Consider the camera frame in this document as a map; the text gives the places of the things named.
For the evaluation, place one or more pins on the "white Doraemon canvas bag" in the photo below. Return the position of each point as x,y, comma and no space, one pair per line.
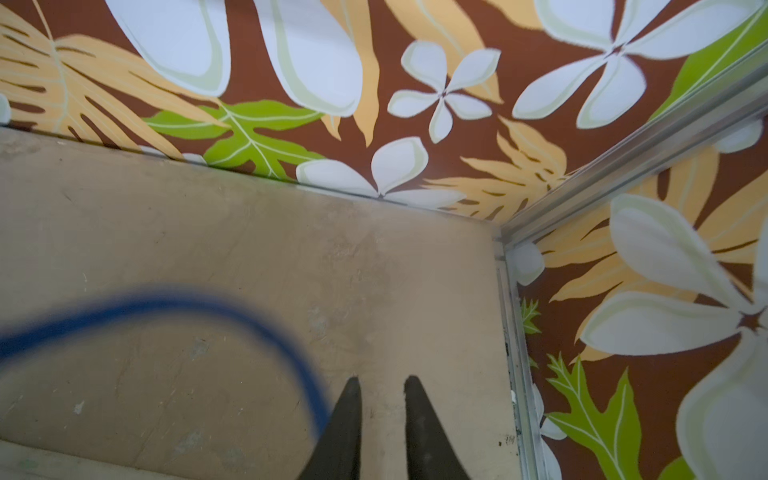
179,317

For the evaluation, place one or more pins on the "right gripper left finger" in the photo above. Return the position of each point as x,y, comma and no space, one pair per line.
337,454

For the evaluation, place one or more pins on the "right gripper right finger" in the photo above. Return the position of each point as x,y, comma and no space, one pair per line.
430,454

